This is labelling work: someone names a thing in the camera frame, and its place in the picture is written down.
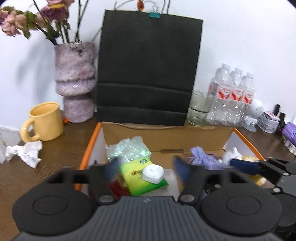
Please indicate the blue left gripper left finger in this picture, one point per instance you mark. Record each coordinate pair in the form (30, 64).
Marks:
(100, 177)

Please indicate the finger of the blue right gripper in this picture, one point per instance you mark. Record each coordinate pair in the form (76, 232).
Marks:
(247, 167)

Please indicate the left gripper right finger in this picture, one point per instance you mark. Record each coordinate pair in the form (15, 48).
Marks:
(193, 178)

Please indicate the purple crocheted hat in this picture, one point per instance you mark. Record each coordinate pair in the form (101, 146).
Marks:
(209, 161)

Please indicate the yellow white plush toy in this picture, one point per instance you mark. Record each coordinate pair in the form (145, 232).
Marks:
(234, 154)

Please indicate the red fabric rose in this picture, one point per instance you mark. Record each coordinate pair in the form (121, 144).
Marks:
(117, 190)

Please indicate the green tissue packet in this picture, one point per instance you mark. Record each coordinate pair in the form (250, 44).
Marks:
(132, 175)

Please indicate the clear plastic bag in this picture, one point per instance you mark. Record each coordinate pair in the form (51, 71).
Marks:
(128, 149)

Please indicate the purple tissue pack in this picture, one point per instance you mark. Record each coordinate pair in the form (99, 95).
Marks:
(289, 132)

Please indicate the red cardboard box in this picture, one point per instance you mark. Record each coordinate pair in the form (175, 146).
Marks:
(165, 142)

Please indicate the white robot figurine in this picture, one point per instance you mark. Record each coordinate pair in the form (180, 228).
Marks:
(254, 112)

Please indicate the small tin box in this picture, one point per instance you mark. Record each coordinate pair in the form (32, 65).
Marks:
(268, 122)

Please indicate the water bottle left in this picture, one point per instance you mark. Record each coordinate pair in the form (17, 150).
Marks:
(220, 89)

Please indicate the water bottle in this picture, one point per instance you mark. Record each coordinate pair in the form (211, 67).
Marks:
(220, 89)
(248, 90)
(233, 116)

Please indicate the clear glass cup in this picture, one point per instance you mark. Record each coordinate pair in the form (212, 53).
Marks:
(199, 107)

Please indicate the water bottle middle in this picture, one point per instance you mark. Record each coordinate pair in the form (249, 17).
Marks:
(233, 116)

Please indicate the crumpled white paper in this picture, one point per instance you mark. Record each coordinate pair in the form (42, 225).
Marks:
(28, 153)

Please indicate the yellow mug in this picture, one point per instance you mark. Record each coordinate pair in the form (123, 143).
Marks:
(45, 123)

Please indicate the water bottle right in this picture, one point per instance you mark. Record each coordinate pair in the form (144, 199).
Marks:
(248, 90)

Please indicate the purple ceramic vase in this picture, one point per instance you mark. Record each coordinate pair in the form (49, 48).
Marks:
(75, 77)

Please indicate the black paper bag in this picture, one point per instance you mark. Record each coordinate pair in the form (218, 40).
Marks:
(147, 67)

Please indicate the dried pink roses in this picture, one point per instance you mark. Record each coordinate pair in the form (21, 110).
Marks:
(51, 20)

